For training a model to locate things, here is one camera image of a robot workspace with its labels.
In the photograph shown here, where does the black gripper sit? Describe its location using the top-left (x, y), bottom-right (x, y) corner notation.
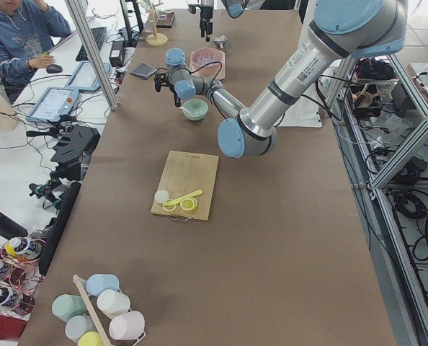
top-left (200, 6), bottom-right (213, 41)
top-left (168, 83), bottom-right (181, 107)

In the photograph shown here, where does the white plastic spoon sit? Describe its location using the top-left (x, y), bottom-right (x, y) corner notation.
top-left (180, 107), bottom-right (194, 117)

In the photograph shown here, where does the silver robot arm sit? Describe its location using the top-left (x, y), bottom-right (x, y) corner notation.
top-left (154, 0), bottom-right (408, 158)
top-left (188, 0), bottom-right (264, 42)

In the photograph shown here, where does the green bowl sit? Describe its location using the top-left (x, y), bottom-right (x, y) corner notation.
top-left (182, 99), bottom-right (208, 121)

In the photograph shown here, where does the pink bowl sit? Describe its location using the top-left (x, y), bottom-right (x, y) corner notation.
top-left (190, 48), bottom-right (226, 67)

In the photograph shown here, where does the small metal scoop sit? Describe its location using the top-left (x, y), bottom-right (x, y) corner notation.
top-left (213, 35), bottom-right (228, 50)

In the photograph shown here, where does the beige tray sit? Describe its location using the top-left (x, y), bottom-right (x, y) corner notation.
top-left (190, 61), bottom-right (225, 80)

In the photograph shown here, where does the dark wooden tray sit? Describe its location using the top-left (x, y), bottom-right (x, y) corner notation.
top-left (156, 12), bottom-right (175, 28)

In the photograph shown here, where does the dark folded cloth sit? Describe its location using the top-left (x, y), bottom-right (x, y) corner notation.
top-left (130, 63), bottom-right (157, 80)

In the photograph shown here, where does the wooden mug tree stand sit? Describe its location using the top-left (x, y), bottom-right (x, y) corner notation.
top-left (143, 1), bottom-right (168, 46)

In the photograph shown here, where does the wooden cutting board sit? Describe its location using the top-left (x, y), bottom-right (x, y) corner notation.
top-left (151, 151), bottom-right (219, 221)

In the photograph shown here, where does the far teach pendant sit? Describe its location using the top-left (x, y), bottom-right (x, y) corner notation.
top-left (65, 61), bottom-right (100, 92)

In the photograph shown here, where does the teach pendant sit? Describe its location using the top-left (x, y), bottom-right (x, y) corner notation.
top-left (65, 61), bottom-right (100, 92)
top-left (25, 87), bottom-right (79, 123)

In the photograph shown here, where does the white toy bun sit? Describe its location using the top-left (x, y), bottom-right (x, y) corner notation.
top-left (154, 190), bottom-right (170, 205)

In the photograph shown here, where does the black keyboard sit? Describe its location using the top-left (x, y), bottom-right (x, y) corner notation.
top-left (75, 27), bottom-right (108, 62)

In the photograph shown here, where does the lemon slice under knife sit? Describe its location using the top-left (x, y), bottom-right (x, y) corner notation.
top-left (162, 205), bottom-right (177, 212)

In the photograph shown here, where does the near teach pendant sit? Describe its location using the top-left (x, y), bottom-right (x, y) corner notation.
top-left (25, 87), bottom-right (79, 123)

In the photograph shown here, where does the black computer mouse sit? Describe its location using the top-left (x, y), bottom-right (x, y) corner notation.
top-left (45, 64), bottom-right (63, 74)

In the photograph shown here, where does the black monitor bar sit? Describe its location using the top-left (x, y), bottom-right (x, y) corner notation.
top-left (38, 182), bottom-right (81, 276)

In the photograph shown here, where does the person in blue hoodie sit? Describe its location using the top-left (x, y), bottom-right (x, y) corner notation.
top-left (0, 1), bottom-right (71, 87)

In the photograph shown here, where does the light blue cup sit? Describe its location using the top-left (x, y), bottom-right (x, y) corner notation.
top-left (86, 274), bottom-right (120, 297)

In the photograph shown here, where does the white cup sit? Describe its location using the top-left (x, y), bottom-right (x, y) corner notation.
top-left (97, 289), bottom-right (130, 319)

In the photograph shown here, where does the yellow paint bottle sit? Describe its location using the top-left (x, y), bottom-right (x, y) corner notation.
top-left (7, 237), bottom-right (43, 260)

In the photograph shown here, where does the black water bottle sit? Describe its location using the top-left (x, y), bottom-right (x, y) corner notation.
top-left (0, 211), bottom-right (28, 239)

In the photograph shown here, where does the pink cup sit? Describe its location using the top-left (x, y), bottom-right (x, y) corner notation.
top-left (109, 311), bottom-right (146, 340)

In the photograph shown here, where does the mint green cup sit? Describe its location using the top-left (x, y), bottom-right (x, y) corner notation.
top-left (51, 294), bottom-right (87, 323)

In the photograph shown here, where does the pale grey cup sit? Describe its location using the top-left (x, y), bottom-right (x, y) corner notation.
top-left (65, 315), bottom-right (95, 343)

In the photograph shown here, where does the yellow cup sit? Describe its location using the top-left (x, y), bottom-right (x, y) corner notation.
top-left (77, 331), bottom-right (104, 346)

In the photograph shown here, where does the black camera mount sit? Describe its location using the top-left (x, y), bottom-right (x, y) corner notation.
top-left (26, 116), bottom-right (100, 181)

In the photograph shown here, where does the aluminium frame post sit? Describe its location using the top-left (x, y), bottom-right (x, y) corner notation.
top-left (65, 0), bottom-right (118, 111)

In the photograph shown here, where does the white wire cup rack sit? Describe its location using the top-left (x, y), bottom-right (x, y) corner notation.
top-left (73, 274), bottom-right (146, 345)

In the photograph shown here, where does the wooden rack handle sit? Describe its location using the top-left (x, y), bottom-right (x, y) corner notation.
top-left (72, 275), bottom-right (112, 346)

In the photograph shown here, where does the copper wire basket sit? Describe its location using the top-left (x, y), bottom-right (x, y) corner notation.
top-left (0, 244), bottom-right (44, 318)

